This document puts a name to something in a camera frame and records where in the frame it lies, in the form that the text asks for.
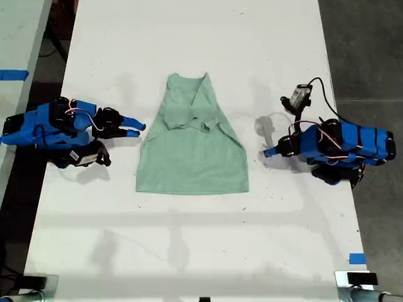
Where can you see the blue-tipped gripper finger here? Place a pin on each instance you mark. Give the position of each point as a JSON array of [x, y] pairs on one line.
[[132, 122], [124, 133], [273, 149], [272, 153]]

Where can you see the pale green T-shirt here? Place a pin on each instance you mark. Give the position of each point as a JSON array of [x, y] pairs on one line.
[[192, 157]]

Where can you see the blue and black robot arm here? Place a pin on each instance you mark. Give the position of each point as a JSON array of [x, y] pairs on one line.
[[44, 129], [352, 141]]

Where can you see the long blue tape strip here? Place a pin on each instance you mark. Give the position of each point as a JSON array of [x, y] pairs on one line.
[[14, 75]]

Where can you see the short blue tape strip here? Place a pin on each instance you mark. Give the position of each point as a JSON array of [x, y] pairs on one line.
[[357, 258]]

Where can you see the small black box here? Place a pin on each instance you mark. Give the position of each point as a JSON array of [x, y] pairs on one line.
[[34, 282], [362, 278]]

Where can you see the small black clip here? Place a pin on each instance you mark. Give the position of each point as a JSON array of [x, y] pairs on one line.
[[204, 299]]

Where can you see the grey metal tube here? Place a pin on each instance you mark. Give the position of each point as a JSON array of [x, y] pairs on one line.
[[19, 297], [378, 296]]

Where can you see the black camera stalk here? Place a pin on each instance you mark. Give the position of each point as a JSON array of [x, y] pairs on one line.
[[300, 114], [102, 152]]

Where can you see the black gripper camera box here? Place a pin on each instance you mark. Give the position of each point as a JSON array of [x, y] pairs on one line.
[[300, 94], [82, 158]]

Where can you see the metal table corner bracket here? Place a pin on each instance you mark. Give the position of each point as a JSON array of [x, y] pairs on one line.
[[52, 287], [341, 287]]

